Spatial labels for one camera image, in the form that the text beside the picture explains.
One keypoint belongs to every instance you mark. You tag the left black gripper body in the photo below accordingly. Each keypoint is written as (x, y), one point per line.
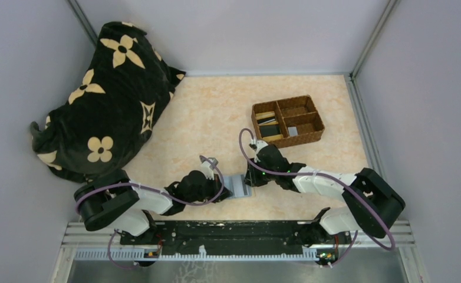
(220, 187)

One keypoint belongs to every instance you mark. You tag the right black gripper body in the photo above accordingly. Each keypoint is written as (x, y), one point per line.
(252, 176)

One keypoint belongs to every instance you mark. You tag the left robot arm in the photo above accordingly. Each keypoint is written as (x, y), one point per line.
(114, 201)

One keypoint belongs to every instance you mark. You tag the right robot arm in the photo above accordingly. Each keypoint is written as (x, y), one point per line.
(371, 204)

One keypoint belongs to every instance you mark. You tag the cards in basket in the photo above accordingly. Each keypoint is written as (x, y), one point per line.
(268, 125)

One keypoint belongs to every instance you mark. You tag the brown woven divided basket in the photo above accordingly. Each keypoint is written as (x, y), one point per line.
(297, 111)

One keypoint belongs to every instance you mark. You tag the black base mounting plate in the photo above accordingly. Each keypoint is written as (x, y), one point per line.
(235, 238)

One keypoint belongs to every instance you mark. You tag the black floral blanket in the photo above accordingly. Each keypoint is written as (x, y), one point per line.
(110, 116)

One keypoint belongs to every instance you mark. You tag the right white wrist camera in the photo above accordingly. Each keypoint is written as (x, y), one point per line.
(257, 145)

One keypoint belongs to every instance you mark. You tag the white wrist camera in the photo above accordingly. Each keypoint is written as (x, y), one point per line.
(207, 166)
(257, 145)

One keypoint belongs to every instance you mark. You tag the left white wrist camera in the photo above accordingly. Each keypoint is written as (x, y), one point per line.
(207, 166)

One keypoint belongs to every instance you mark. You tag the aluminium frame rail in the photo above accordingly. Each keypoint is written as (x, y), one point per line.
(356, 96)

